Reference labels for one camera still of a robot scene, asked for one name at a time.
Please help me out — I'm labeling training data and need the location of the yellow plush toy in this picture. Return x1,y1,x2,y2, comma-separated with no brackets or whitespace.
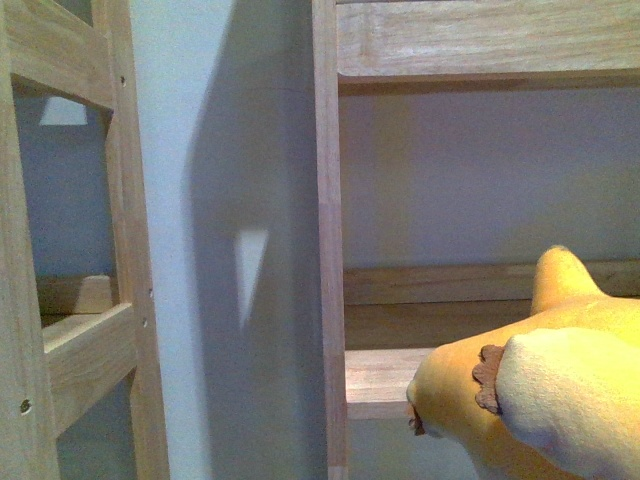
407,246,639,479

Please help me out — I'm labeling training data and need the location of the wooden shelf unit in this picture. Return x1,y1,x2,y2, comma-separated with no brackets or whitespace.
311,1,639,479

